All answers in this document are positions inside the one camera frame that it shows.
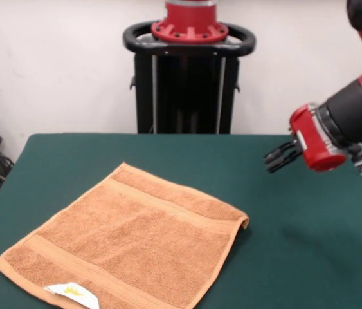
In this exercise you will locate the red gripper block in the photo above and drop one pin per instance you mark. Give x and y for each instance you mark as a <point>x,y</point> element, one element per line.
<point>315,141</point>

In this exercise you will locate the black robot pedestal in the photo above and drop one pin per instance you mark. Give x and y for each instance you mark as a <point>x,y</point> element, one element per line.
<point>168,96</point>

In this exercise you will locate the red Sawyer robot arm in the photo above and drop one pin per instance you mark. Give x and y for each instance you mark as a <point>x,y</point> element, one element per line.
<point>360,106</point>

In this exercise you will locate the dark green table cloth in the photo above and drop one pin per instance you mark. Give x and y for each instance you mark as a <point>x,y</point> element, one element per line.
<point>280,241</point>

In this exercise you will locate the tan terry towel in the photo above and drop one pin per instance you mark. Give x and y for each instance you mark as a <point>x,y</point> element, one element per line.
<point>129,241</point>

